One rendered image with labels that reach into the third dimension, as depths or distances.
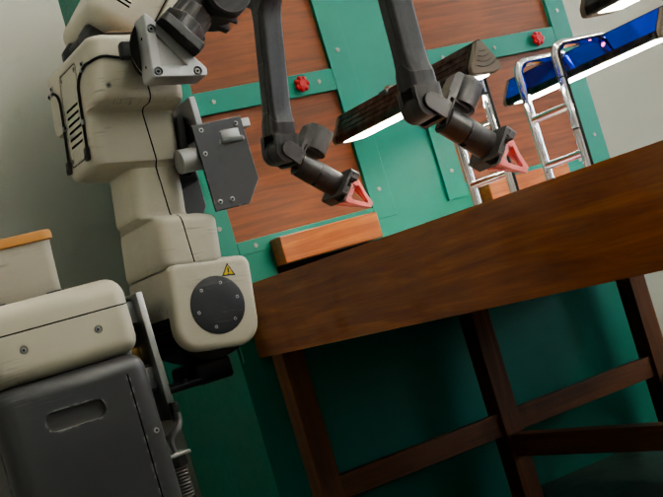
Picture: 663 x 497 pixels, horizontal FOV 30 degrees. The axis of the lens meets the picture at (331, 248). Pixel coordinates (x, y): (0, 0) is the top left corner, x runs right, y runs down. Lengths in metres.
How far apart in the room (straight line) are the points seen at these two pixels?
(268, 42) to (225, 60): 0.53
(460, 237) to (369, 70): 1.25
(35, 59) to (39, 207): 0.46
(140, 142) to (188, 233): 0.19
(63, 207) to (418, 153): 1.12
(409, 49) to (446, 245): 0.37
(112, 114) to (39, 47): 1.75
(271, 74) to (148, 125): 0.54
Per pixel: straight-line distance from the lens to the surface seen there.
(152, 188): 2.25
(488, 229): 2.20
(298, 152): 2.71
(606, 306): 3.79
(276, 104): 2.72
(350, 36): 3.46
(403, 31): 2.35
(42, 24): 4.00
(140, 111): 2.26
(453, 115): 2.34
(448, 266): 2.33
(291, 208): 3.23
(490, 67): 2.66
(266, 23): 2.76
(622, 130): 5.04
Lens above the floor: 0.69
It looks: 2 degrees up
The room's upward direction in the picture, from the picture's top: 16 degrees counter-clockwise
